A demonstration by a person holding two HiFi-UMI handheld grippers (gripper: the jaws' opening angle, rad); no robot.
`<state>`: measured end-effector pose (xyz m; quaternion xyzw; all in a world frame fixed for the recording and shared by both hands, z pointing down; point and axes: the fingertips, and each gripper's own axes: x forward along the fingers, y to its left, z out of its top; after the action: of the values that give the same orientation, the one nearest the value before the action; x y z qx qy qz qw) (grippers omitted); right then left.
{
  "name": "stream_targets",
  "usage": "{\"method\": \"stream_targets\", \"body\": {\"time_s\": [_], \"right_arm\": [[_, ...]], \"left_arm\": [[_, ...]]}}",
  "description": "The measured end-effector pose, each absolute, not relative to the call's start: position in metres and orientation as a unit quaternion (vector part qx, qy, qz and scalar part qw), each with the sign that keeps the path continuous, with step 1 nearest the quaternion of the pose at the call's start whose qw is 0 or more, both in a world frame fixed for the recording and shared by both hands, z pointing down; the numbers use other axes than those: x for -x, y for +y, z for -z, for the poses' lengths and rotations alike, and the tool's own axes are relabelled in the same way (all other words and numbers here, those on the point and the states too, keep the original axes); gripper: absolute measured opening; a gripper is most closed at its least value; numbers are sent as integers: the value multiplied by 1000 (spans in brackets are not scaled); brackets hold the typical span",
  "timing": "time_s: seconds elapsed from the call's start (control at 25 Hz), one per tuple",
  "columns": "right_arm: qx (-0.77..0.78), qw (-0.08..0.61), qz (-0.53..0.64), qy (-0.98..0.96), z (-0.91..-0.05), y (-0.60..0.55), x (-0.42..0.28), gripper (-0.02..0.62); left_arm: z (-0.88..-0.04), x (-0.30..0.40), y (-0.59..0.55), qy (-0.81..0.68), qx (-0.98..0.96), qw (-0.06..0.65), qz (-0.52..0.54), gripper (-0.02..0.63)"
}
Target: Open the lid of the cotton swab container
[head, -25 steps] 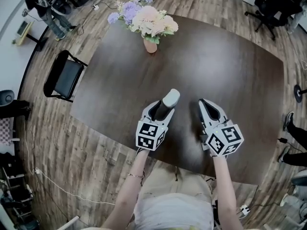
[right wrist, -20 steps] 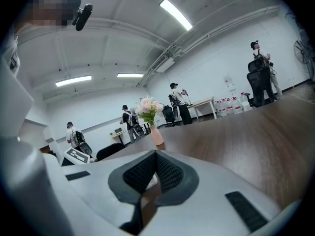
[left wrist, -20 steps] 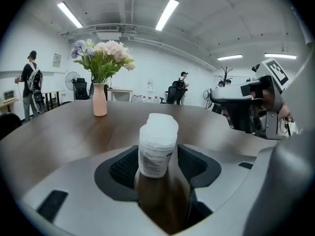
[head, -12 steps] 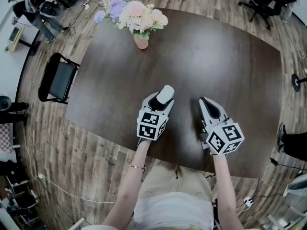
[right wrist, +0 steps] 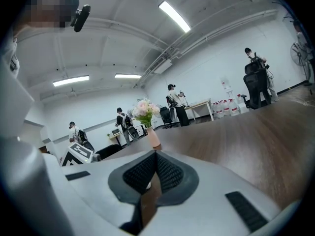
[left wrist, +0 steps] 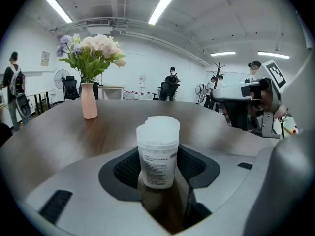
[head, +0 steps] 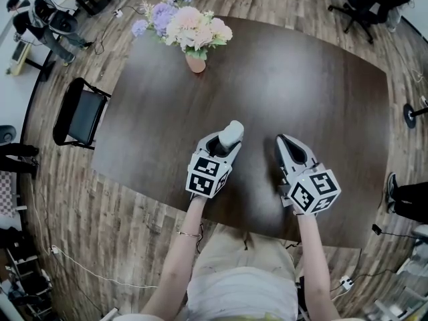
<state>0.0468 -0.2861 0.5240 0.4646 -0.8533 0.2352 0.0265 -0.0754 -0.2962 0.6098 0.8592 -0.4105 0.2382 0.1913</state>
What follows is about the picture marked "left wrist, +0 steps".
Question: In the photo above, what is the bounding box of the white ceiling air conditioner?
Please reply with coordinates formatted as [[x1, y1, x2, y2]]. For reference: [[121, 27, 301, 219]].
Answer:
[[85, 18, 114, 36]]

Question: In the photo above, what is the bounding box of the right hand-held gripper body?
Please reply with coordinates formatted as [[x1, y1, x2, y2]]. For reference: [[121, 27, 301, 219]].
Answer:
[[247, 59, 287, 140]]

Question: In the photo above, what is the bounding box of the person's right hand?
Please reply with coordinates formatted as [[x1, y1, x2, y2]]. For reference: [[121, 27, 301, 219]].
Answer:
[[251, 90, 273, 111]]

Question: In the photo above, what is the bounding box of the white water dispenser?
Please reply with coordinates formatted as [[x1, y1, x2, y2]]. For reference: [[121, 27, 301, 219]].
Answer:
[[139, 73, 147, 93]]

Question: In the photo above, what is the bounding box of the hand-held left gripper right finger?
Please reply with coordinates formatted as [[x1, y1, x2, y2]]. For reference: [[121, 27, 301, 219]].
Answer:
[[174, 144, 258, 236]]

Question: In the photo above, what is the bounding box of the black coat rack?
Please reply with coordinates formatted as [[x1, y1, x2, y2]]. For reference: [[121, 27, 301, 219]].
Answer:
[[213, 61, 227, 84]]

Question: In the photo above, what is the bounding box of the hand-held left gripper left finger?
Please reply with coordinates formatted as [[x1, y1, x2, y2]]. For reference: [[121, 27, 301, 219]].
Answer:
[[24, 146, 174, 236]]

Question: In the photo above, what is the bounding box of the person's right forearm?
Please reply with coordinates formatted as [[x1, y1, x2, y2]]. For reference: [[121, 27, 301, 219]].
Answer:
[[274, 104, 293, 120]]

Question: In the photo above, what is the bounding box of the row of water jugs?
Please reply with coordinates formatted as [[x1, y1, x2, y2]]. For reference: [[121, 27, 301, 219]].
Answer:
[[123, 89, 155, 101]]

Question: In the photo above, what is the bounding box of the white plastic bottle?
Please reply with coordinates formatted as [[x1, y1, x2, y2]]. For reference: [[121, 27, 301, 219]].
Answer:
[[136, 116, 181, 190]]

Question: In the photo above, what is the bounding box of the black office chair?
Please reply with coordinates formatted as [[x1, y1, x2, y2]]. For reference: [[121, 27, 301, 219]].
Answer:
[[62, 75, 80, 101], [152, 81, 179, 101]]

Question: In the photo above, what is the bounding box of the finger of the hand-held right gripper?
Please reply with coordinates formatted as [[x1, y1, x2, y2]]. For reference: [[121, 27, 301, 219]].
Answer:
[[211, 82, 261, 130]]

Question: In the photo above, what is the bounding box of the white table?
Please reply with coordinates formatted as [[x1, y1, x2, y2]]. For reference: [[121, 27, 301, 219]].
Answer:
[[97, 84, 125, 100]]

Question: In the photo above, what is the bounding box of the black pedestal fan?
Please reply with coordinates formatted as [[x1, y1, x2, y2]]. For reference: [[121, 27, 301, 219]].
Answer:
[[194, 83, 208, 106], [54, 69, 71, 100]]

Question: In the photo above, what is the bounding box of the long ceiling light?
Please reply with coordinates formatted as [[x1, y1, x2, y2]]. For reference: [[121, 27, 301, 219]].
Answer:
[[148, 0, 175, 26], [210, 50, 237, 57], [45, 0, 73, 24], [257, 51, 290, 59]]

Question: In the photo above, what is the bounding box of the pink ribbed vase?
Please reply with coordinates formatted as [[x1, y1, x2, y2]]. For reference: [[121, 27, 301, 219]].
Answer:
[[80, 82, 98, 120]]

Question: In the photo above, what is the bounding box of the wall poster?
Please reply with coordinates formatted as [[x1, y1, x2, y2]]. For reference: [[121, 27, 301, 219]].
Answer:
[[40, 51, 51, 67]]

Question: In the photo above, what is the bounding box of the pastel artificial flower bouquet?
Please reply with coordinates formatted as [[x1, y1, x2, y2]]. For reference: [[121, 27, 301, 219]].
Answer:
[[56, 33, 127, 84]]

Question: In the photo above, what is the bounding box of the black-legged side table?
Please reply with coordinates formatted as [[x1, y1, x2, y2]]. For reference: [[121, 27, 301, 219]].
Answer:
[[28, 89, 55, 116]]

